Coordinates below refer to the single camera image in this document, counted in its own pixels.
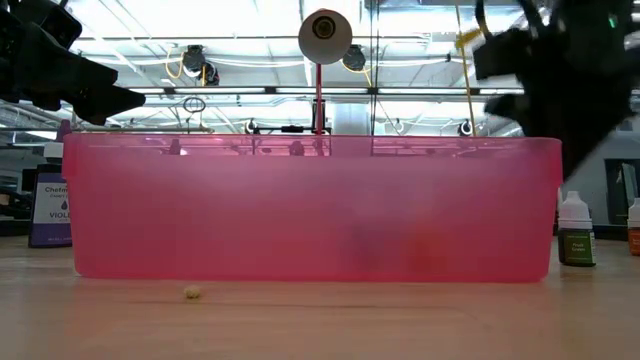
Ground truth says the dark computer monitor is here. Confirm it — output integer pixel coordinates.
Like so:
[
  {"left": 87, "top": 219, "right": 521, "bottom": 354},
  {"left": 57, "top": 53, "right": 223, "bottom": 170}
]
[{"left": 603, "top": 158, "right": 640, "bottom": 226}]

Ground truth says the black hanging wire loop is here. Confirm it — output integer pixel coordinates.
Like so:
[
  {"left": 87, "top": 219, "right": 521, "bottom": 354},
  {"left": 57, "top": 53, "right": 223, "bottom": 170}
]
[{"left": 182, "top": 95, "right": 207, "bottom": 115}]

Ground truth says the red desk lamp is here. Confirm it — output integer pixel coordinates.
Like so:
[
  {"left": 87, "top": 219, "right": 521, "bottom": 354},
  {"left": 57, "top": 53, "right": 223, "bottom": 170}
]
[{"left": 297, "top": 7, "right": 354, "bottom": 136}]

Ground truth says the small orange food coloring bottle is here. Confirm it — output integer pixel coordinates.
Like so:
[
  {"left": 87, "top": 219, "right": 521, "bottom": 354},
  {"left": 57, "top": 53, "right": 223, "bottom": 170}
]
[{"left": 626, "top": 197, "right": 640, "bottom": 257}]

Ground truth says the thin black vertical pole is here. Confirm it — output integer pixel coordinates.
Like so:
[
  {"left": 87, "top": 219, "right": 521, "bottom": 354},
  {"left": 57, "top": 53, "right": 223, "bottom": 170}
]
[{"left": 369, "top": 0, "right": 381, "bottom": 157}]

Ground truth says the large violet food coloring bottle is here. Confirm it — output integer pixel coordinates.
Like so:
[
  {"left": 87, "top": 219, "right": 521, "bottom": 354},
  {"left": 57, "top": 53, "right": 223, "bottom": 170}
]
[{"left": 28, "top": 118, "right": 74, "bottom": 249}]

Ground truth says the small green food coloring bottle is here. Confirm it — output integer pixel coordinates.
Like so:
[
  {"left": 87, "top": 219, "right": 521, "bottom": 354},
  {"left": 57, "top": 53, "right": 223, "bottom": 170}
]
[{"left": 556, "top": 190, "right": 597, "bottom": 268}]

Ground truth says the long ceiling light strip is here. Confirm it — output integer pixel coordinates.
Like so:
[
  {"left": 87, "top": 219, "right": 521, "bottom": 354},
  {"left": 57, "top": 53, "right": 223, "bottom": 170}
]
[{"left": 124, "top": 85, "right": 526, "bottom": 97}]

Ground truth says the yellow tape tag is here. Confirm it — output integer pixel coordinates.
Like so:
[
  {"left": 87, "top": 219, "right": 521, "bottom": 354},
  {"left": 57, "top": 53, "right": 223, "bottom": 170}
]
[{"left": 453, "top": 27, "right": 485, "bottom": 50}]

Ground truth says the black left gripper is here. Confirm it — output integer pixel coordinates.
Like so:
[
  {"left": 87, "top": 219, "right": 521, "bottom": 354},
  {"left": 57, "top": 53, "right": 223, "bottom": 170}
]
[{"left": 0, "top": 0, "right": 147, "bottom": 126}]

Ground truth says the red translucent plastic bin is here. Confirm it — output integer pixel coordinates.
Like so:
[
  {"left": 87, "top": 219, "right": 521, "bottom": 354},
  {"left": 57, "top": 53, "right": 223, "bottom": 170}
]
[{"left": 60, "top": 132, "right": 565, "bottom": 284}]

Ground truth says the yellow hanging cord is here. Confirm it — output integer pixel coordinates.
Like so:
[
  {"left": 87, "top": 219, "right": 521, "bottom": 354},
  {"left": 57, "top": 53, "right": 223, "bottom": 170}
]
[{"left": 453, "top": 0, "right": 477, "bottom": 138}]

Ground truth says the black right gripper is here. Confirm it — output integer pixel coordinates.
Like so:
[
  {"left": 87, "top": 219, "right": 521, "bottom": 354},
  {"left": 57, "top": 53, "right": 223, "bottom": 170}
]
[{"left": 472, "top": 0, "right": 640, "bottom": 179}]

